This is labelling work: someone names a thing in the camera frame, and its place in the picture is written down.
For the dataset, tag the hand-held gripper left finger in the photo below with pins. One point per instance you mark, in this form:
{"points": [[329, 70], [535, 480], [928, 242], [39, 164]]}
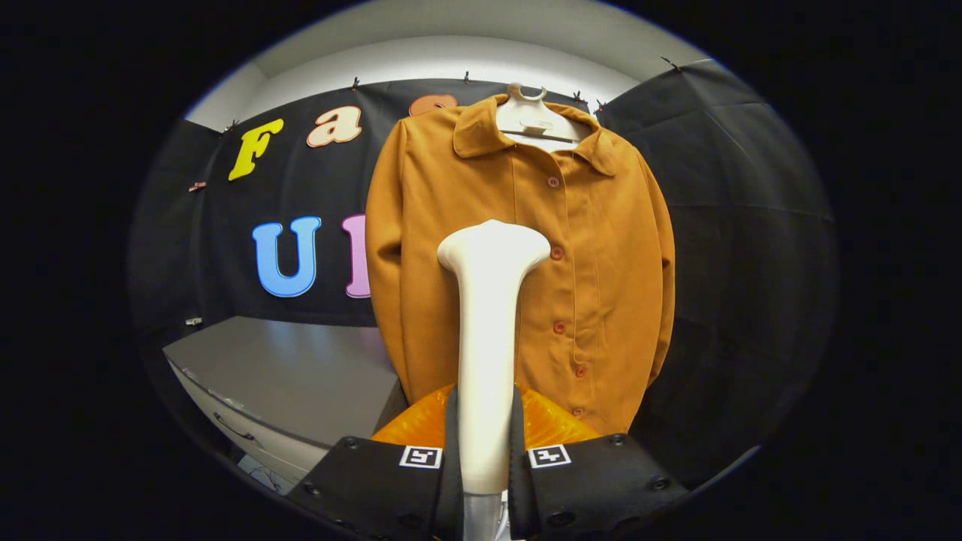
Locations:
{"points": [[452, 458]]}

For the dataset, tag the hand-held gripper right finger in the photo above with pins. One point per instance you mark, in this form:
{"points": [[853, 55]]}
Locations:
{"points": [[517, 458]]}

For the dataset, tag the white garment steamer head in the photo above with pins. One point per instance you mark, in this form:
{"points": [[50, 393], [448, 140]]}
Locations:
{"points": [[487, 338]]}

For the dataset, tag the orange button-up shirt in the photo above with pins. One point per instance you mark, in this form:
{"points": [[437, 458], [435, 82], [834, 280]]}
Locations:
{"points": [[601, 248]]}

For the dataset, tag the white clothes hanger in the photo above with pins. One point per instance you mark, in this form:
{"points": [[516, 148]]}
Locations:
{"points": [[530, 120]]}

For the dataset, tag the grey cabinet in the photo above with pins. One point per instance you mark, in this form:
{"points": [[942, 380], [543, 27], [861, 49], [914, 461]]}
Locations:
{"points": [[301, 376]]}

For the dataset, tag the row of black clips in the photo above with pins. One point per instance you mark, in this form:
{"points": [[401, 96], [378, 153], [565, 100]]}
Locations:
{"points": [[466, 77]]}

